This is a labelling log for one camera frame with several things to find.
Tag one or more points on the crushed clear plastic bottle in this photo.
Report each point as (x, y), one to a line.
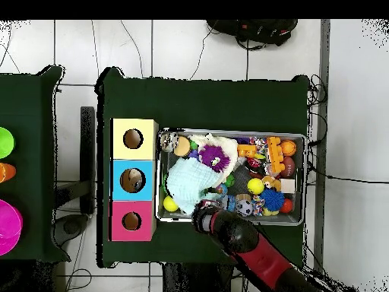
(229, 203)

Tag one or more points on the mint green waffle cloth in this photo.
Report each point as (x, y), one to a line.
(188, 182)

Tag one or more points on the small black white soccer ball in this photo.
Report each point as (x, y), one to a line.
(244, 208)

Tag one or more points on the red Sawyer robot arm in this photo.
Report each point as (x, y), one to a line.
(243, 234)

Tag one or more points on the wooden box with three holes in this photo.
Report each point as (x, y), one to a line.
(118, 143)

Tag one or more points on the purple spiky monster toy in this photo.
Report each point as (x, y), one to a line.
(209, 155)

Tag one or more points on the cream knitted cloth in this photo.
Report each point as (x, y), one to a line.
(231, 146)

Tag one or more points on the blue spiky rubber ball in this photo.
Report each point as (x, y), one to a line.
(272, 199)

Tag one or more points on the long orange building block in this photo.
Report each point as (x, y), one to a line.
(275, 155)

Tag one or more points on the small orange basketball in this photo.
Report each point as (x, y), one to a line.
(288, 147)

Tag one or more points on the dark green table cloth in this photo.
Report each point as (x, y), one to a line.
(197, 103)
(24, 106)

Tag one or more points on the black upright panel on stand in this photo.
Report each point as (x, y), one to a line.
(88, 152)

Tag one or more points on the black backpack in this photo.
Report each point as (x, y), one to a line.
(255, 30)

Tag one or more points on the magenta plastic bowl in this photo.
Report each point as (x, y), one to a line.
(9, 228)

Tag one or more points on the orange plastic cone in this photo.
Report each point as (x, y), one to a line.
(6, 172)

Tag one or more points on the green plastic cup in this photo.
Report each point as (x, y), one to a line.
(5, 143)

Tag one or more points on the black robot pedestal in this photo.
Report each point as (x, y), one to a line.
(197, 279)

